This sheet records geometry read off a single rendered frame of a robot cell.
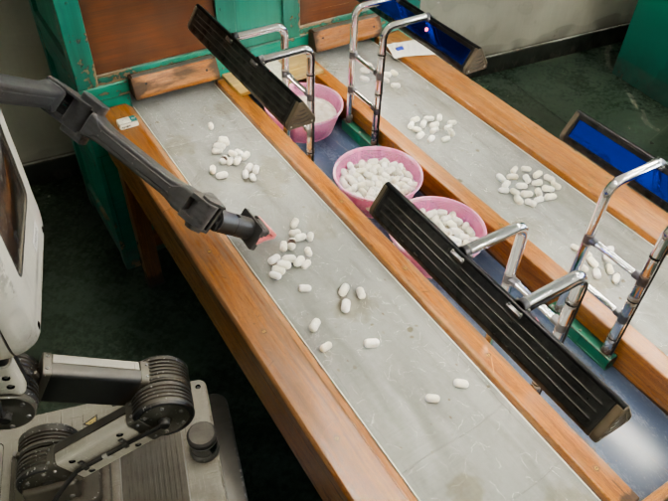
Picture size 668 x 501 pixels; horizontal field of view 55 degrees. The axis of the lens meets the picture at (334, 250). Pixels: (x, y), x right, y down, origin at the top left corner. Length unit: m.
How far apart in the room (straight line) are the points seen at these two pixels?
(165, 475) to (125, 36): 1.33
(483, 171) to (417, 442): 0.96
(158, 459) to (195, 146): 0.95
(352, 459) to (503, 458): 0.31
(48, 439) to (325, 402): 0.61
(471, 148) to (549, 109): 1.81
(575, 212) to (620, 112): 2.11
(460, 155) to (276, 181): 0.59
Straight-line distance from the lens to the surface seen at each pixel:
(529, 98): 3.97
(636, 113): 4.07
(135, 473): 1.68
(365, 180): 1.95
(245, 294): 1.57
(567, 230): 1.91
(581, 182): 2.05
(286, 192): 1.89
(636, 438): 1.61
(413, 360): 1.49
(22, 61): 3.05
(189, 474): 1.66
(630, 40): 4.32
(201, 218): 1.54
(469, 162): 2.07
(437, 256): 1.23
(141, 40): 2.26
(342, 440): 1.34
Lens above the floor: 1.93
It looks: 44 degrees down
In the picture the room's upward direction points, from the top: 2 degrees clockwise
